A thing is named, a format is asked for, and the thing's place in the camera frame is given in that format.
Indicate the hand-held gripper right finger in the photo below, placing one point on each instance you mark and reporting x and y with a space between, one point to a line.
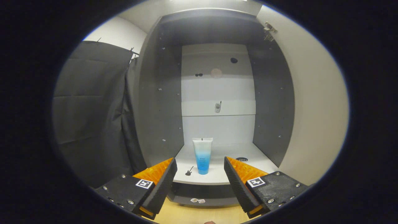
238 186

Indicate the white cabinet shelf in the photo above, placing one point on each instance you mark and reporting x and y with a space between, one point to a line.
217 168

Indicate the black backdrop cloth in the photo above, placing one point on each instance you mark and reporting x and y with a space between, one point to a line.
93 115

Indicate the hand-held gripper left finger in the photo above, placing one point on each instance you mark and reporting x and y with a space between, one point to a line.
164 186

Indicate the metal door hinge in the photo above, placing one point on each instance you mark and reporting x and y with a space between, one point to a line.
269 30

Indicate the white and blue tube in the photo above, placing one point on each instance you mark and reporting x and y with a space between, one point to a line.
202 155

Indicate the dark grey cabinet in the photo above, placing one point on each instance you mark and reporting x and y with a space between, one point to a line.
158 109

